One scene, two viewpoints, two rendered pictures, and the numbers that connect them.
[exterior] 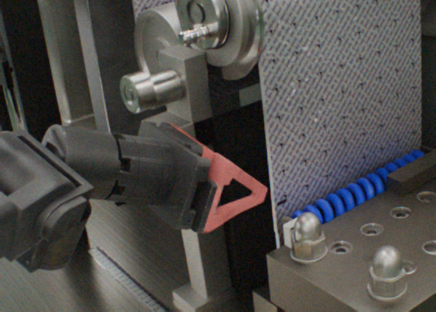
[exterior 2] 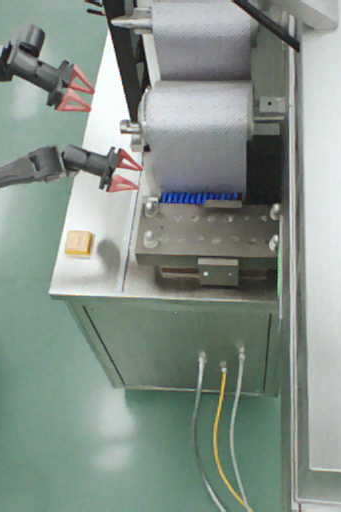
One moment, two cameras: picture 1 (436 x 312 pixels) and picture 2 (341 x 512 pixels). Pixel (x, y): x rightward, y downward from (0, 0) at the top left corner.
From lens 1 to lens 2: 1.19 m
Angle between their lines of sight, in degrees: 47
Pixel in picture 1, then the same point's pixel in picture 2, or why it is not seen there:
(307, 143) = (174, 174)
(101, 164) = (76, 164)
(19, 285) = (106, 143)
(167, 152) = (103, 166)
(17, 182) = (40, 167)
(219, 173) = (113, 181)
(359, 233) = (172, 215)
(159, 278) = not seen: hidden behind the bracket
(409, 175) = (211, 206)
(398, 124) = (229, 181)
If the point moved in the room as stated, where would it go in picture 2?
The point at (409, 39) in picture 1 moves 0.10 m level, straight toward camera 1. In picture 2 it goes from (237, 156) to (204, 177)
